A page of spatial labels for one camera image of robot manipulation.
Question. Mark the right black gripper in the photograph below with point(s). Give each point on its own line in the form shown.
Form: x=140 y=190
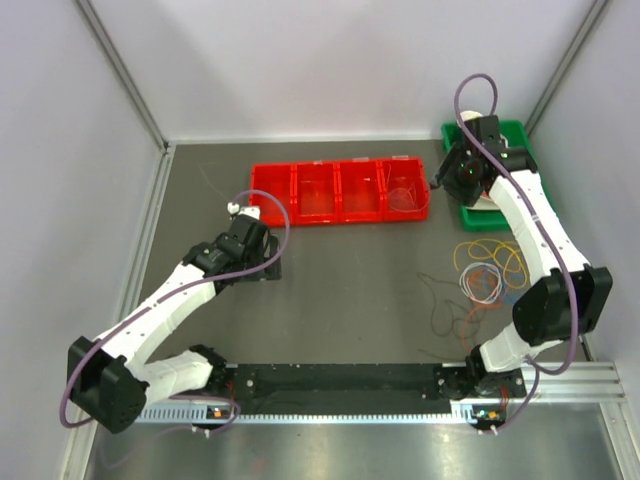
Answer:
x=444 y=177

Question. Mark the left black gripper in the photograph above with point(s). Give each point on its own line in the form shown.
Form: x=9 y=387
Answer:
x=272 y=270

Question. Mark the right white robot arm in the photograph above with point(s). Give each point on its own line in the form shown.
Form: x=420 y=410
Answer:
x=566 y=294

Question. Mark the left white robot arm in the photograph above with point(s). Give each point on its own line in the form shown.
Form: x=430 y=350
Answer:
x=112 y=378

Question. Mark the white square board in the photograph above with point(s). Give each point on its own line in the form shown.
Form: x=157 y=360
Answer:
x=484 y=203

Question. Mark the dark green paper cup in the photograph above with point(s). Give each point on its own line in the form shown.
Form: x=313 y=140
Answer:
x=470 y=115

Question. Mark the green plastic tray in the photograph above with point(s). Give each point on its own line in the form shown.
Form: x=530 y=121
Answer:
x=486 y=220

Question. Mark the red bin far left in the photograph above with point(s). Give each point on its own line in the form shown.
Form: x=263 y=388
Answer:
x=275 y=179

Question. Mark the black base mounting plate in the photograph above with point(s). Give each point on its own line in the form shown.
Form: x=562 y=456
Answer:
x=345 y=388

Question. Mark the slotted grey cable duct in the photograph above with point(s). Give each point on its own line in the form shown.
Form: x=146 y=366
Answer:
x=216 y=413

